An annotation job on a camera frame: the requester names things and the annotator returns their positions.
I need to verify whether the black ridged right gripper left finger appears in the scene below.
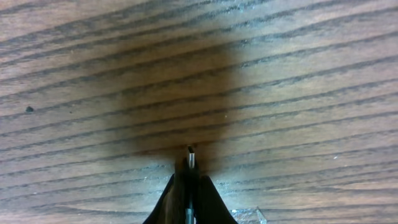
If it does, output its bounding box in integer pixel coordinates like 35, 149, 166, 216
143, 173, 186, 224

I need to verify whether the black ridged right gripper right finger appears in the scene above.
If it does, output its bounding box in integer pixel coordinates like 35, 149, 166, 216
194, 175, 238, 224

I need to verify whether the black USB charging cable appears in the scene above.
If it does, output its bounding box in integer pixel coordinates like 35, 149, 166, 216
183, 146, 197, 224

